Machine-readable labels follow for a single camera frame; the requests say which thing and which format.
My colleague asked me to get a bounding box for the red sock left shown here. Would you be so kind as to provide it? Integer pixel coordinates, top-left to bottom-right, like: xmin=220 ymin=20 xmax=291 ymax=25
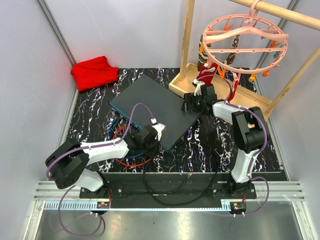
xmin=196 ymin=63 xmax=218 ymax=84

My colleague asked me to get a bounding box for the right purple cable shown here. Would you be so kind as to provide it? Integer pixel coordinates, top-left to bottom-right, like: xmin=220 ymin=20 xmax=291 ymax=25
xmin=194 ymin=73 xmax=271 ymax=217

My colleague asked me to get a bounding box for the brown striped sock front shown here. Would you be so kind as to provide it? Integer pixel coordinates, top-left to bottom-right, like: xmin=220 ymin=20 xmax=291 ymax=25
xmin=197 ymin=35 xmax=208 ymax=71

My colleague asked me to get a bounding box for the red sock right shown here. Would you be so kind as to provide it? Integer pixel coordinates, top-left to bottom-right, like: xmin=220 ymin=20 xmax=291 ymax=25
xmin=227 ymin=73 xmax=240 ymax=102

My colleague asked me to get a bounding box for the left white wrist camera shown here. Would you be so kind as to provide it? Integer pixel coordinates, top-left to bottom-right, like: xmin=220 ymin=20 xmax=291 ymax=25
xmin=152 ymin=123 xmax=166 ymax=141

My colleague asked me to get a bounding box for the blue ethernet cable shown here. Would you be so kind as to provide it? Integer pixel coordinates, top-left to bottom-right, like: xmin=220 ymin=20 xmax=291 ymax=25
xmin=106 ymin=118 xmax=143 ymax=159

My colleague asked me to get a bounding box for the brown striped sock back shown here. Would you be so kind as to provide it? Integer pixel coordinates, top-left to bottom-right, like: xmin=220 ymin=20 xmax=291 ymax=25
xmin=224 ymin=34 xmax=240 ymax=65

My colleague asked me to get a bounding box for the brown striped sock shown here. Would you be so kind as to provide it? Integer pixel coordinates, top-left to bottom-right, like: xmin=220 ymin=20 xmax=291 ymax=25
xmin=197 ymin=35 xmax=208 ymax=71
xmin=224 ymin=34 xmax=240 ymax=65

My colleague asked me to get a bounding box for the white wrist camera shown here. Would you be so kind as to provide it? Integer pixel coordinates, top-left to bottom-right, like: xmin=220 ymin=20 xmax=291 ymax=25
xmin=152 ymin=123 xmax=166 ymax=141
xmin=192 ymin=79 xmax=205 ymax=96

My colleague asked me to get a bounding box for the red sock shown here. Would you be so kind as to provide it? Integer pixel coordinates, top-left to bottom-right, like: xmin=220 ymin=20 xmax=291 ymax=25
xmin=227 ymin=73 xmax=240 ymax=102
xmin=196 ymin=63 xmax=218 ymax=84

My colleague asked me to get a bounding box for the pink round clip hanger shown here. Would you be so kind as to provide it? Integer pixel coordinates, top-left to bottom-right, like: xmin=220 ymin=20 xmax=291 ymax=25
xmin=203 ymin=9 xmax=289 ymax=78

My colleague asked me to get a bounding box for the red folded cloth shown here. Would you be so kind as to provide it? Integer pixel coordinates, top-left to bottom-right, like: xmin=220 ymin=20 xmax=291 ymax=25
xmin=70 ymin=56 xmax=119 ymax=92

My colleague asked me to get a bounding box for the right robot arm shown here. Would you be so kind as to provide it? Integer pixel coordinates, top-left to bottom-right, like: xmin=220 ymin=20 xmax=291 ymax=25
xmin=181 ymin=81 xmax=269 ymax=199

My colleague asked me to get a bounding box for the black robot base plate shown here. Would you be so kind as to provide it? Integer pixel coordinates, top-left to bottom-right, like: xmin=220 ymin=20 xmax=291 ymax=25
xmin=78 ymin=171 xmax=291 ymax=210

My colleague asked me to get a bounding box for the purple cable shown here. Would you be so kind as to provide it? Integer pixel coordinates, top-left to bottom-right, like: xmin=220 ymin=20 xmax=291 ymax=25
xmin=194 ymin=73 xmax=271 ymax=217
xmin=45 ymin=103 xmax=157 ymax=237

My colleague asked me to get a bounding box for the dark blue network switch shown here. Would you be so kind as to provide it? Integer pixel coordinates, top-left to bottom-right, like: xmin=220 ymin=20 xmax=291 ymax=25
xmin=109 ymin=74 xmax=201 ymax=151

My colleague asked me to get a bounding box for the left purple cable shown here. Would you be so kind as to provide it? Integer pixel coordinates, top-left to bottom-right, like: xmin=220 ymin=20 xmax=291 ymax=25
xmin=45 ymin=103 xmax=157 ymax=237

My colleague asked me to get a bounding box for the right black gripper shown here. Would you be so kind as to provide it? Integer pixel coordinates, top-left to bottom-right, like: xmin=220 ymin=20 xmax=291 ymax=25
xmin=180 ymin=93 xmax=206 ymax=114

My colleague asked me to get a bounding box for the red ethernet cable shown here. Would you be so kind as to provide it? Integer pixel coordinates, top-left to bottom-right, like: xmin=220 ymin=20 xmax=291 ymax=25
xmin=111 ymin=124 xmax=153 ymax=168

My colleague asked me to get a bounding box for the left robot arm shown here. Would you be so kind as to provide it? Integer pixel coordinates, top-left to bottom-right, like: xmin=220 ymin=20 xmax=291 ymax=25
xmin=45 ymin=123 xmax=165 ymax=198

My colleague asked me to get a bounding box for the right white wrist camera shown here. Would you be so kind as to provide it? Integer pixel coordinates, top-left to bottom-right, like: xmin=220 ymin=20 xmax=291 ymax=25
xmin=192 ymin=79 xmax=205 ymax=96

